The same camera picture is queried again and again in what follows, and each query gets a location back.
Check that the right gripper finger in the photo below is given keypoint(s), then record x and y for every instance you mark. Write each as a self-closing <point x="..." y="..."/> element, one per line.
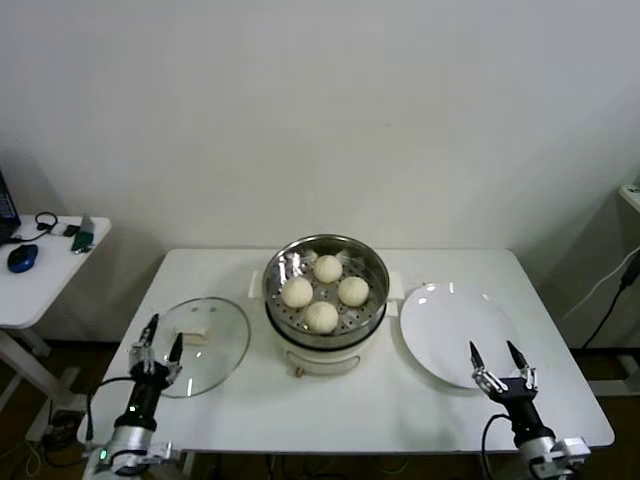
<point x="480" y="367"/>
<point x="520" y="360"/>

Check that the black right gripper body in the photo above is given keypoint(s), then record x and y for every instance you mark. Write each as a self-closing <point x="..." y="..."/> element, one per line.
<point x="522" y="405"/>

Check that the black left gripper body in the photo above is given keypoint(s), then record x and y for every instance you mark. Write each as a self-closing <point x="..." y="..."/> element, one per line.
<point x="145" y="395"/>

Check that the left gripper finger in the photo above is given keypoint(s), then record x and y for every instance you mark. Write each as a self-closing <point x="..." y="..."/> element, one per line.
<point x="175" y="352"/>
<point x="145" y="345"/>

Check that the white steamed baozi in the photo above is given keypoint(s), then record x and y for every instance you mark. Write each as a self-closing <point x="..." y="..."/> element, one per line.
<point x="321" y="317"/>
<point x="297" y="293"/>
<point x="327" y="269"/>
<point x="354" y="291"/>

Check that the stainless steel steamer basket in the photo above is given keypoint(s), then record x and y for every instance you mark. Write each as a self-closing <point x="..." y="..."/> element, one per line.
<point x="280" y="270"/>

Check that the white round plate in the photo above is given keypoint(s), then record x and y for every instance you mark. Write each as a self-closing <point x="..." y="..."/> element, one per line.
<point x="445" y="325"/>

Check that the white table leg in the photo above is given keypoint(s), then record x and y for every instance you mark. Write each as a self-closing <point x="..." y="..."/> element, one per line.
<point x="188" y="465"/>

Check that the black floor power adapter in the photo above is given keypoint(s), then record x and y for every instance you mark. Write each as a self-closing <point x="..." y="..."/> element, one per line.
<point x="62" y="425"/>

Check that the white side table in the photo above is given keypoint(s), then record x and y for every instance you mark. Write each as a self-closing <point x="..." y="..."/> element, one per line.
<point x="45" y="290"/>

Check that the green circuit board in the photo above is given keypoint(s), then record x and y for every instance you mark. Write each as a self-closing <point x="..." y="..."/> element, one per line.
<point x="84" y="235"/>

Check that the small black device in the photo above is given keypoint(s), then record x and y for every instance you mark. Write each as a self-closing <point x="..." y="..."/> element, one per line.
<point x="71" y="230"/>

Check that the cream electric pot base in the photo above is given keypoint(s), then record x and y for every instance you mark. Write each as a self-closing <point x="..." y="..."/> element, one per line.
<point x="320" y="360"/>

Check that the blue computer mouse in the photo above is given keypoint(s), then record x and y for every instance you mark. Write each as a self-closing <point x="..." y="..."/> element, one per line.
<point x="22" y="257"/>

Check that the black laptop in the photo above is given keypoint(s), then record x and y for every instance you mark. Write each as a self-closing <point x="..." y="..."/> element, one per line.
<point x="7" y="205"/>

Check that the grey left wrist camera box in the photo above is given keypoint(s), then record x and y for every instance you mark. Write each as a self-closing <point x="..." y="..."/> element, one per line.
<point x="162" y="448"/>

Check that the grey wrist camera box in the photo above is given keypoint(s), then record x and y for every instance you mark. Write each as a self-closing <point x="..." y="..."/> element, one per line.
<point x="572" y="445"/>
<point x="162" y="448"/>

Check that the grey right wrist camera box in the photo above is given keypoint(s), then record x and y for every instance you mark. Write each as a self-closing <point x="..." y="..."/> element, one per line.
<point x="572" y="445"/>

